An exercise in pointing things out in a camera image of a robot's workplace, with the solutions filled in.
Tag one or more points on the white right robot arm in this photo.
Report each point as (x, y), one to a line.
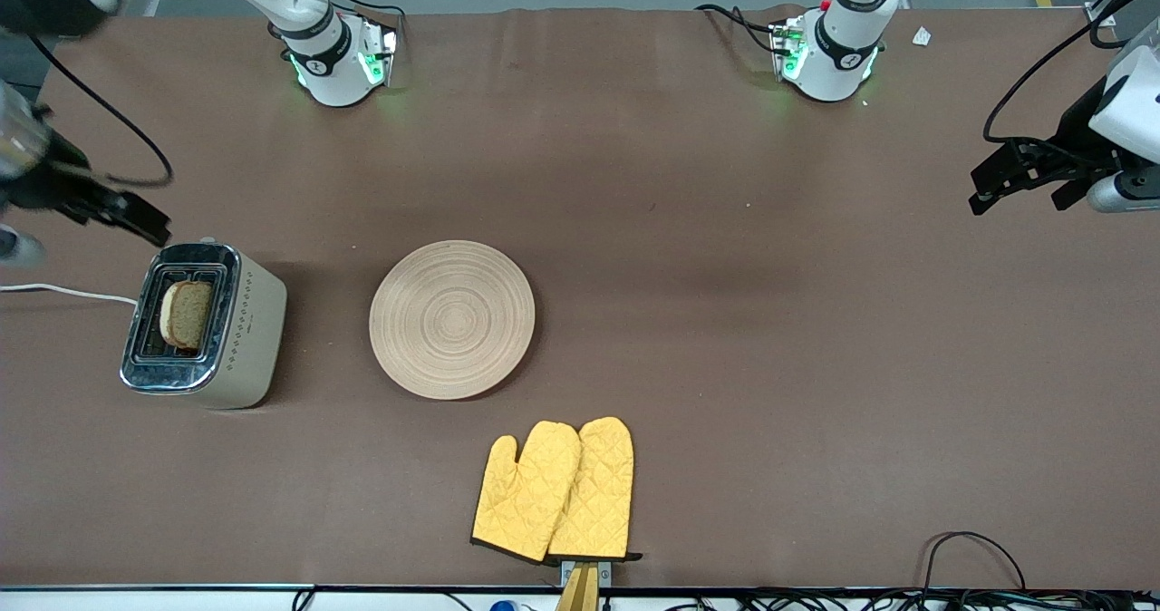
(326, 67)

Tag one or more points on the beige chrome two-slot toaster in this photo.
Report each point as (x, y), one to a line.
(254, 321)

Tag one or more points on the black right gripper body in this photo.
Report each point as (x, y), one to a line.
(47, 190)

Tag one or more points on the small blue object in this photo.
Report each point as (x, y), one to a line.
(506, 606)

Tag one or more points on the yellow quilted oven mitt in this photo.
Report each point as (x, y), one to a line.
(600, 484)
(526, 493)

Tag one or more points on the small metal bracket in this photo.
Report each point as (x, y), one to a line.
(605, 573)

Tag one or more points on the small white paper scrap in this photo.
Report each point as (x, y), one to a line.
(922, 36)

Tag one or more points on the wooden stick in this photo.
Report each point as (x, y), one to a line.
(580, 593)

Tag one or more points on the brown table cover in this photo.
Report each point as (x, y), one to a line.
(634, 185)

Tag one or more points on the brown bread slice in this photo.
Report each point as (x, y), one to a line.
(188, 314)

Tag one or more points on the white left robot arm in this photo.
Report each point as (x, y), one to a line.
(843, 49)

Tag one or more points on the round wooden plate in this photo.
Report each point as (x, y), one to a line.
(453, 321)

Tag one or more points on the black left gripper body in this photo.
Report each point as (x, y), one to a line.
(1075, 138)

